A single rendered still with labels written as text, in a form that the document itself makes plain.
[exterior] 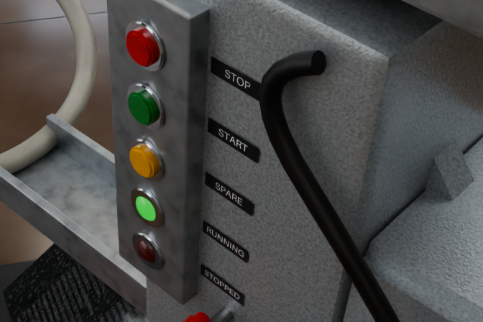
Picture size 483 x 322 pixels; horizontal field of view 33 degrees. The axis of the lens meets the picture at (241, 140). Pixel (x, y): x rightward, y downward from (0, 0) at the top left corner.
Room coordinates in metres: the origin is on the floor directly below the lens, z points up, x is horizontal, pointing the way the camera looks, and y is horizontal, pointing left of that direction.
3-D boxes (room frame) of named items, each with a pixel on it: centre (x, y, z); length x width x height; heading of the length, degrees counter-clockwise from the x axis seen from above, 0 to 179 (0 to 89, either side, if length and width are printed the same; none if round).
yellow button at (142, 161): (0.45, 0.07, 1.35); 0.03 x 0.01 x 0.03; 52
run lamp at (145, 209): (0.45, 0.07, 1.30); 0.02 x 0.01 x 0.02; 52
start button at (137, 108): (0.45, 0.07, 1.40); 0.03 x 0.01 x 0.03; 52
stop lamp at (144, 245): (0.45, 0.07, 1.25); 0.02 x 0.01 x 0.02; 52
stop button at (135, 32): (0.45, 0.07, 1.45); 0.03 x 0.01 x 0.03; 52
